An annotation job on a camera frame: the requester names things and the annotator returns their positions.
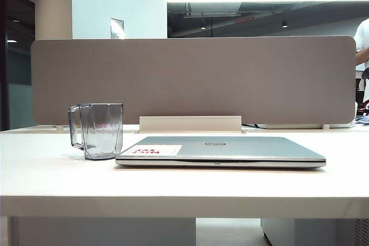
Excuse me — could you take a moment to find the transparent grey water cup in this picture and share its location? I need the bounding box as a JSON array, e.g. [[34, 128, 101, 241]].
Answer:
[[68, 102, 124, 161]]

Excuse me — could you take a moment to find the white red laptop sticker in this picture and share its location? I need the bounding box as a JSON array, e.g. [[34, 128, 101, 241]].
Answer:
[[125, 145, 183, 157]]

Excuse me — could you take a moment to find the silver Dell laptop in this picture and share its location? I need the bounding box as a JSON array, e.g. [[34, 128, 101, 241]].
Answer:
[[115, 135, 327, 169]]

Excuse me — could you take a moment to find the grey-brown desk divider panel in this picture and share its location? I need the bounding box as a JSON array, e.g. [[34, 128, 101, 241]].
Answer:
[[30, 35, 357, 126]]

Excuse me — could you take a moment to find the white flat object behind divider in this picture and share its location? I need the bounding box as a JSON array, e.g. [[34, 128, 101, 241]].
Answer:
[[255, 122, 356, 130]]

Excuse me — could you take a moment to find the white desk support panel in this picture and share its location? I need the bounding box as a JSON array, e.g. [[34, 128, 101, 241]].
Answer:
[[8, 217, 197, 246]]

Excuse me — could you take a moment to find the person in white shirt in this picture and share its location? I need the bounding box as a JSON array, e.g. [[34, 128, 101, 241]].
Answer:
[[353, 22, 369, 105]]

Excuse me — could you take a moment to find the beige cable tray flap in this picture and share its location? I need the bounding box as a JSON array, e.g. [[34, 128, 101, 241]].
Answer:
[[139, 115, 242, 134]]

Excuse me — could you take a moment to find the white wall notice paper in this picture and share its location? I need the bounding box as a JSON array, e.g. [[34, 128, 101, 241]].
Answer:
[[110, 17, 125, 40]]

